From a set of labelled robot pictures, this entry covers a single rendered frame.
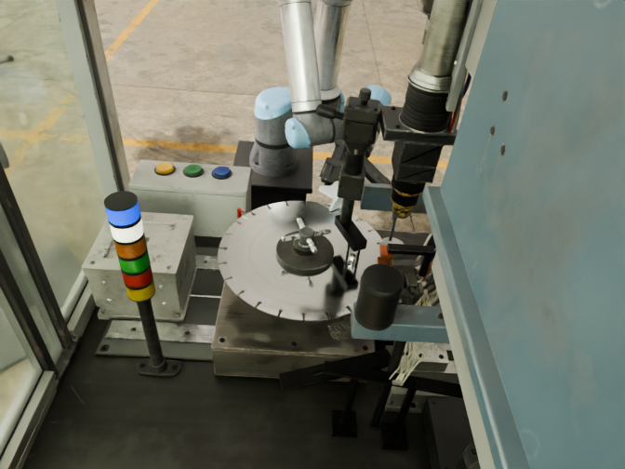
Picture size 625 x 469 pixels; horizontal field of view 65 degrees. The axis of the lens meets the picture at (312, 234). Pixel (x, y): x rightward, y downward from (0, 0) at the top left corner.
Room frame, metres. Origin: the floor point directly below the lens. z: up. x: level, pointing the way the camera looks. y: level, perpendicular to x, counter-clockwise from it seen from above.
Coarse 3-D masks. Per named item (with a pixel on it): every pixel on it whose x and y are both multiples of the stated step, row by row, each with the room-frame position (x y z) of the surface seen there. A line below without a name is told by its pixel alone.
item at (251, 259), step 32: (256, 224) 0.76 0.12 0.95; (288, 224) 0.77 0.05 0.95; (320, 224) 0.78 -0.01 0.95; (224, 256) 0.65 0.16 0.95; (256, 256) 0.66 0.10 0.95; (256, 288) 0.58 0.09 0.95; (288, 288) 0.59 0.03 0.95; (320, 288) 0.60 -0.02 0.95; (352, 288) 0.60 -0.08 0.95; (320, 320) 0.53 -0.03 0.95
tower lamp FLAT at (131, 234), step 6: (138, 222) 0.53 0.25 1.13; (114, 228) 0.51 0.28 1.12; (120, 228) 0.51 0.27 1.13; (126, 228) 0.51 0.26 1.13; (132, 228) 0.52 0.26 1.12; (138, 228) 0.53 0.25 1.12; (114, 234) 0.51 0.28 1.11; (120, 234) 0.51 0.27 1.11; (126, 234) 0.51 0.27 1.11; (132, 234) 0.52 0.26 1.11; (138, 234) 0.52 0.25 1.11; (114, 240) 0.51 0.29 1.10; (120, 240) 0.51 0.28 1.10; (126, 240) 0.51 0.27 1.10; (132, 240) 0.51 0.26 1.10
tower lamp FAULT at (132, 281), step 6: (150, 264) 0.54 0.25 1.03; (150, 270) 0.53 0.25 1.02; (126, 276) 0.51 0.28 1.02; (132, 276) 0.51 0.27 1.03; (138, 276) 0.51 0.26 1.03; (144, 276) 0.52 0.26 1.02; (150, 276) 0.53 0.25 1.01; (126, 282) 0.51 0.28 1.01; (132, 282) 0.51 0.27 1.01; (138, 282) 0.51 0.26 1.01; (144, 282) 0.52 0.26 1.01; (150, 282) 0.53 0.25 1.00
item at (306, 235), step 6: (300, 222) 0.72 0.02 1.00; (300, 228) 0.70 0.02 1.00; (306, 228) 0.70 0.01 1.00; (294, 234) 0.68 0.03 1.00; (300, 234) 0.68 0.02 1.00; (306, 234) 0.68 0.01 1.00; (312, 234) 0.68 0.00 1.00; (318, 234) 0.69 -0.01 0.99; (282, 240) 0.67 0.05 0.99; (288, 240) 0.67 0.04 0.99; (300, 240) 0.68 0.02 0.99; (306, 240) 0.67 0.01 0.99; (312, 240) 0.68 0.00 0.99; (300, 246) 0.68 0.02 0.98; (306, 246) 0.67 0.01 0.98; (312, 246) 0.65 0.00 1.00; (312, 252) 0.64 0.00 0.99
